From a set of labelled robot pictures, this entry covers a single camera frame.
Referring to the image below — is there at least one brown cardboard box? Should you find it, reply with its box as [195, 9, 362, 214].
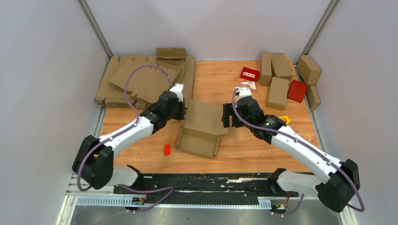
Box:
[176, 99, 229, 158]

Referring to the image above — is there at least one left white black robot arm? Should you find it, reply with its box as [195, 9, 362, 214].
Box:
[72, 87, 186, 194]

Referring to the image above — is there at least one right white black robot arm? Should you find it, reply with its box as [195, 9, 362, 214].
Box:
[222, 93, 365, 212]

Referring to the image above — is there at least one pink white printed box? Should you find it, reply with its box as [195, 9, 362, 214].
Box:
[239, 81, 257, 91]

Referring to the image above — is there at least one folded cardboard box front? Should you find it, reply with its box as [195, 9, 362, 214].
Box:
[266, 77, 289, 111]

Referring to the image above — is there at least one red box with white labels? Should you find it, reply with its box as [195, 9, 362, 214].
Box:
[239, 67, 260, 82]

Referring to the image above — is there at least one folded cardboard box upright left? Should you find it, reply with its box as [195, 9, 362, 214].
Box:
[260, 51, 272, 86]

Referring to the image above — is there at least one folded cardboard box back middle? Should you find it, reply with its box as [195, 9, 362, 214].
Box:
[271, 53, 292, 80]

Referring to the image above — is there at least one plain red box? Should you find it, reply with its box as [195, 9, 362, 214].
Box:
[287, 80, 307, 103]

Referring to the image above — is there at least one folded cardboard box right edge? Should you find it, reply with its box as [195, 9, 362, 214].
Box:
[306, 85, 321, 111]

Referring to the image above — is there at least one folded cardboard box far right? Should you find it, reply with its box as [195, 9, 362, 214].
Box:
[297, 55, 321, 85]

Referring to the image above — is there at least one stack of flat cardboard blanks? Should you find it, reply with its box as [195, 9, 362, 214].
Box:
[95, 47, 196, 110]

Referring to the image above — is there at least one small orange block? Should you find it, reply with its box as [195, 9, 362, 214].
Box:
[164, 144, 171, 156]

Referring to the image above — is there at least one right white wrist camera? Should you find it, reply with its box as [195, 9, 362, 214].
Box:
[234, 87, 252, 101]

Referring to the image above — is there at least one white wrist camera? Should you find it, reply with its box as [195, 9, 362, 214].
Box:
[169, 83, 184, 102]
[234, 87, 252, 101]

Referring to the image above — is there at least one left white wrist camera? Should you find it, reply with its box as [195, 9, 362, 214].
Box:
[169, 83, 184, 102]

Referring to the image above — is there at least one yellow plastic triangle frame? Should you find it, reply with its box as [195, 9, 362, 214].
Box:
[278, 116, 291, 125]

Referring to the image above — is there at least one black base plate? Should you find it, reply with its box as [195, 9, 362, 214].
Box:
[113, 172, 299, 206]

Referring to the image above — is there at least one white slotted cable duct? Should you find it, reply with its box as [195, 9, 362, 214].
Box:
[75, 195, 272, 210]

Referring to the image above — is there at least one aluminium rail frame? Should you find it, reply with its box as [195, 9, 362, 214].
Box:
[56, 105, 358, 225]

